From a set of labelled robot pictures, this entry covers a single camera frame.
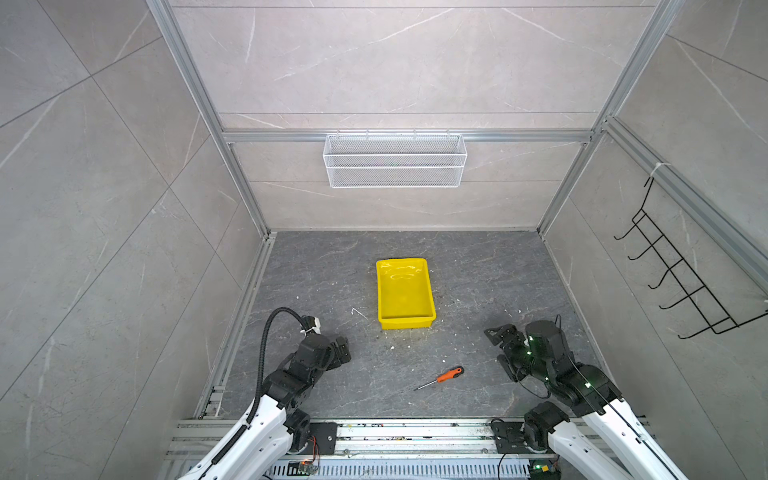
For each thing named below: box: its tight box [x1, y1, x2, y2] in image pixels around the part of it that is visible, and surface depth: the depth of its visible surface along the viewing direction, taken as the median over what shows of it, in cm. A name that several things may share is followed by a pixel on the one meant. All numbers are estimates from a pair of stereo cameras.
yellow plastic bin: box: [376, 258, 437, 330], surface depth 100 cm
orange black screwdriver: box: [413, 366, 465, 391], surface depth 85 cm
